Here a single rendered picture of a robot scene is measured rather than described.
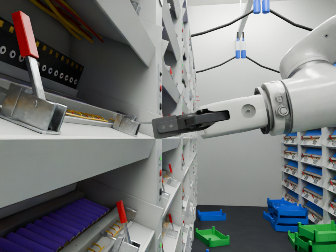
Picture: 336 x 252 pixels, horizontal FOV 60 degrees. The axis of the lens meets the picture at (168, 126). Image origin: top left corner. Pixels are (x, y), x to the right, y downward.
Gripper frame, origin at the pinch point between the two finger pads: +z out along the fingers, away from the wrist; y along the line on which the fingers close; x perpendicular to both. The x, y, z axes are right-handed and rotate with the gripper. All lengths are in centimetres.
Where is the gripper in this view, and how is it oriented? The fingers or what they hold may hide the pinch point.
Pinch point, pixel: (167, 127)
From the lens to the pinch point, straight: 47.6
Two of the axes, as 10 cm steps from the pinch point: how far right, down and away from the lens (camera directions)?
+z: -9.8, 1.7, 1.1
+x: -1.7, -9.8, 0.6
